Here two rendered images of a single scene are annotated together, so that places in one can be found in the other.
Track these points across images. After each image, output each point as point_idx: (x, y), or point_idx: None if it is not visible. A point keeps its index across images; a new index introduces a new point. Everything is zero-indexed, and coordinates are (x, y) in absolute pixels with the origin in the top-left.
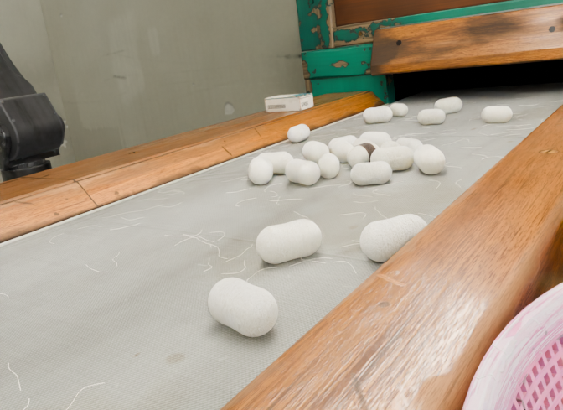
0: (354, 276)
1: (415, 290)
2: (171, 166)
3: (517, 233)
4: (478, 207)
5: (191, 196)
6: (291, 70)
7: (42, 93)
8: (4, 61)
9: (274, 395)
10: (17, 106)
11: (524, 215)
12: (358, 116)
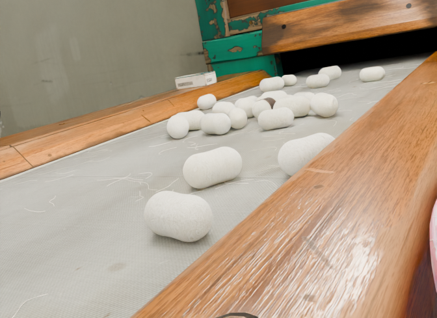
0: (276, 189)
1: (344, 174)
2: (97, 132)
3: (424, 129)
4: (382, 119)
5: (118, 152)
6: (193, 65)
7: None
8: None
9: (227, 261)
10: None
11: (425, 118)
12: (254, 88)
